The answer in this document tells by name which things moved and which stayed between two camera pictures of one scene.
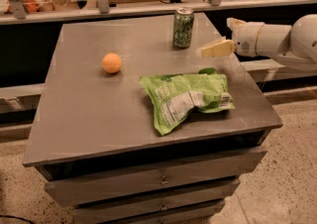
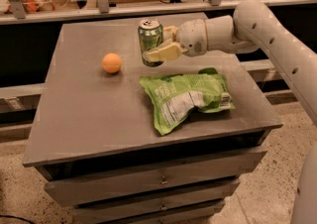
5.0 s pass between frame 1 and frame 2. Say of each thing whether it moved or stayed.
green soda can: moved
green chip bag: stayed
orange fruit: stayed
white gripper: moved
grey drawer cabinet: stayed
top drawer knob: stayed
